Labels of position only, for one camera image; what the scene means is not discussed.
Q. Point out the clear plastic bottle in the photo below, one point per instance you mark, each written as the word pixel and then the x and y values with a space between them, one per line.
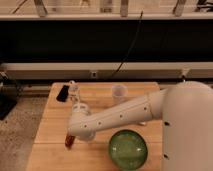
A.
pixel 74 92

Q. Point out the black rectangular object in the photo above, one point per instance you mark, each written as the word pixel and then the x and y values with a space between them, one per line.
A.
pixel 63 94

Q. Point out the white wall outlet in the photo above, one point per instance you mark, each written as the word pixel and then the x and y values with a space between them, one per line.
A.
pixel 94 74

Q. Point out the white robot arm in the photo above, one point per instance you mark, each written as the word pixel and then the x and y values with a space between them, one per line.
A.
pixel 186 113

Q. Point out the green ceramic bowl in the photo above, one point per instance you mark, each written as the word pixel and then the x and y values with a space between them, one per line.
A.
pixel 128 150

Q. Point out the dark equipment at left edge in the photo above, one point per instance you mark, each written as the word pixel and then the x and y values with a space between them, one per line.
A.
pixel 10 90

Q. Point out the clear plastic cup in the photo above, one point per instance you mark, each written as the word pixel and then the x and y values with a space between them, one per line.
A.
pixel 119 93

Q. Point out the red chili pepper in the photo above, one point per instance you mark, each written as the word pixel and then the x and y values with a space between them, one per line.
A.
pixel 69 140

